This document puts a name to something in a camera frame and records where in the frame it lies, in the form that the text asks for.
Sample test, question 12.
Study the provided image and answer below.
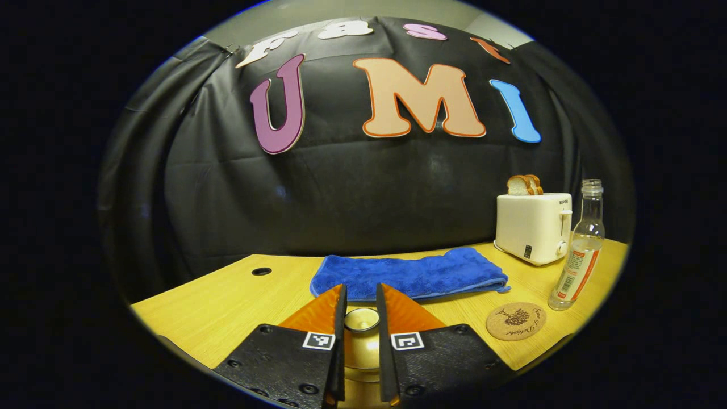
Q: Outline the blue towel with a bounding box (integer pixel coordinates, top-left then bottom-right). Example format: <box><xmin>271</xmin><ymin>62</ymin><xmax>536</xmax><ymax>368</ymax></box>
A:
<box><xmin>310</xmin><ymin>247</ymin><xmax>511</xmax><ymax>302</ymax></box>

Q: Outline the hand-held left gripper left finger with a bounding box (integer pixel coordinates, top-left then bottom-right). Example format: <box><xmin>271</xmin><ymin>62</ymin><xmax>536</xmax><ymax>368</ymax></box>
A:
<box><xmin>213</xmin><ymin>284</ymin><xmax>348</xmax><ymax>408</ymax></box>

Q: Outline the white toaster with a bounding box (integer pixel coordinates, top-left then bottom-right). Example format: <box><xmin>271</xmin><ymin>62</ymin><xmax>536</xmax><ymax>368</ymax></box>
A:
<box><xmin>493</xmin><ymin>192</ymin><xmax>573</xmax><ymax>266</ymax></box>

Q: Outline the yellow teacup lid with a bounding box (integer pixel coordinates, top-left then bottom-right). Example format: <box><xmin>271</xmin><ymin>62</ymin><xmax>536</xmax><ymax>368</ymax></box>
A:
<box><xmin>343</xmin><ymin>307</ymin><xmax>381</xmax><ymax>382</ymax></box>

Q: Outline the clear water bottle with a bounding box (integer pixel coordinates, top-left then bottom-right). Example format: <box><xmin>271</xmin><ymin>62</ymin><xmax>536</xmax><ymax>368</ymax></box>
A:
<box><xmin>548</xmin><ymin>179</ymin><xmax>606</xmax><ymax>311</ymax></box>

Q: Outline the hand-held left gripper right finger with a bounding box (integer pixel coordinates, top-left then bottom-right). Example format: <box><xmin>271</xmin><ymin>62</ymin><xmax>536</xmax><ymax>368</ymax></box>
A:
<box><xmin>376</xmin><ymin>283</ymin><xmax>515</xmax><ymax>407</ymax></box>

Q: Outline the round cork coaster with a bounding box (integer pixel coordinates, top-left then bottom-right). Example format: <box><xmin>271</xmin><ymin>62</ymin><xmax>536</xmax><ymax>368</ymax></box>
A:
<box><xmin>486</xmin><ymin>302</ymin><xmax>548</xmax><ymax>341</ymax></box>

